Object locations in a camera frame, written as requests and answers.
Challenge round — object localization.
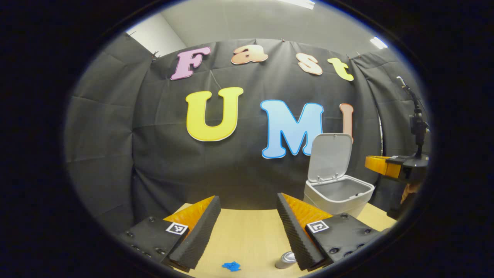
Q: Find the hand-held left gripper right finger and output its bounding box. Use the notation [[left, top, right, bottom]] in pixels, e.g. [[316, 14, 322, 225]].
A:
[[276, 192, 383, 272]]

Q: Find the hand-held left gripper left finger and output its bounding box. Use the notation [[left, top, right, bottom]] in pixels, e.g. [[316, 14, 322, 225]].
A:
[[123, 195, 222, 273]]

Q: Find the silver pop can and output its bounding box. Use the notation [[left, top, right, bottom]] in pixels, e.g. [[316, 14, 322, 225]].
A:
[[275, 251, 298, 270]]

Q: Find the white desktop garbage bin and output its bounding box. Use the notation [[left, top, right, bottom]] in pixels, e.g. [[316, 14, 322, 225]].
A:
[[303, 133, 376, 219]]

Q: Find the wooden desktop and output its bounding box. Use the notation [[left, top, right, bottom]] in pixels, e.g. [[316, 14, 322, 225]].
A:
[[170, 203, 398, 278]]

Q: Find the black backdrop cloth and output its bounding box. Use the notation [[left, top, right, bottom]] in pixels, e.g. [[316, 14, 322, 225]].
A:
[[64, 33, 432, 236]]

